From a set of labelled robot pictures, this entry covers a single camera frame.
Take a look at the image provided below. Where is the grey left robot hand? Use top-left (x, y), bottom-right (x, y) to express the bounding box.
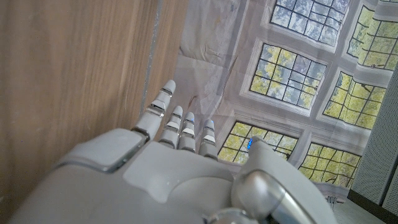
top-left (7, 79), bottom-right (339, 224)

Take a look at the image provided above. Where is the printed window backdrop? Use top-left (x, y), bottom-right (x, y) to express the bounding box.
top-left (172, 0), bottom-right (398, 203)

